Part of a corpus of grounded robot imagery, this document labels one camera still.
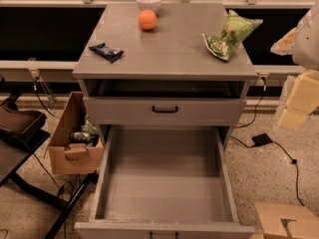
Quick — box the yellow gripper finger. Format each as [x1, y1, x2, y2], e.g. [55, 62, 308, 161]
[277, 70, 319, 131]

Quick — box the dark blue snack bar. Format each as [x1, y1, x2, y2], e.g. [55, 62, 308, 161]
[89, 43, 124, 64]

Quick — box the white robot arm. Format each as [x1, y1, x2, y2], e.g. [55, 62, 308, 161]
[270, 4, 319, 131]

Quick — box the grey drawer cabinet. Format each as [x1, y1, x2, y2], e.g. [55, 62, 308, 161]
[74, 2, 255, 140]

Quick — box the open grey drawer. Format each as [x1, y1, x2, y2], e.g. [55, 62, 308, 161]
[75, 126, 255, 239]

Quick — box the closed grey drawer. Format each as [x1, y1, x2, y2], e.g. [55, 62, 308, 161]
[84, 97, 246, 126]

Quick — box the black power adapter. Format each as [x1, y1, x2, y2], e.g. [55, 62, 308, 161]
[252, 133, 272, 146]

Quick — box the green chip bag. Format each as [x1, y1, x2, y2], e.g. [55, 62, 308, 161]
[202, 10, 263, 62]

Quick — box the cardboard box lower right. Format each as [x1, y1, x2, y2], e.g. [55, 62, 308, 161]
[254, 202, 319, 239]

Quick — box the orange fruit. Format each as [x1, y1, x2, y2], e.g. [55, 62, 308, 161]
[138, 10, 157, 31]

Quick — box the white bowl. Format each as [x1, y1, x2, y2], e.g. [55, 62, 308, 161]
[135, 0, 162, 12]

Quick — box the green bag in box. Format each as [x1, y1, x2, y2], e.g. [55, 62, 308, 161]
[81, 116, 98, 135]

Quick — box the black table stand leg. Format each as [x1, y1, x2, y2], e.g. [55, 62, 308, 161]
[44, 173, 99, 239]

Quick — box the metal can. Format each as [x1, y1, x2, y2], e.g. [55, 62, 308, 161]
[70, 131, 92, 143]

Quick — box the open cardboard box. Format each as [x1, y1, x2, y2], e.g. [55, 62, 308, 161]
[48, 92, 104, 174]

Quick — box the dark brown tray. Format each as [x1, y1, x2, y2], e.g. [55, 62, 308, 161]
[0, 101, 47, 141]

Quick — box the dark side table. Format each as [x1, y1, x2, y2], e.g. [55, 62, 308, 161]
[0, 128, 52, 188]

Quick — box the black floor cable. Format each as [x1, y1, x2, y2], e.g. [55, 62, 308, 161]
[230, 135, 306, 207]

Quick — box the black drawer handle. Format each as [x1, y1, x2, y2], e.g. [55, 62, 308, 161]
[152, 106, 178, 114]

